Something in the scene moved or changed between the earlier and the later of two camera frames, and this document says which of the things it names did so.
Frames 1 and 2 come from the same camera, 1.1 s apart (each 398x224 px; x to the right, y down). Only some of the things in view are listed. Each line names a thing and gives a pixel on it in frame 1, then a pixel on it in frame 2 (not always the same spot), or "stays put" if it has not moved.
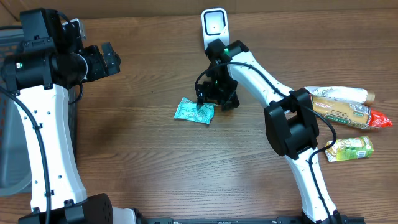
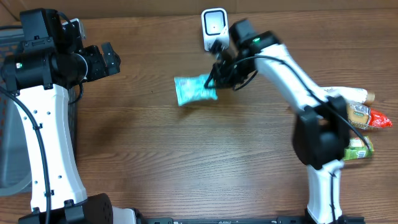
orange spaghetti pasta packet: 361,116 stays put
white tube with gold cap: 357,95 stays put
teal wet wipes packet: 187,109 → 192,88
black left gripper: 104,61 stays put
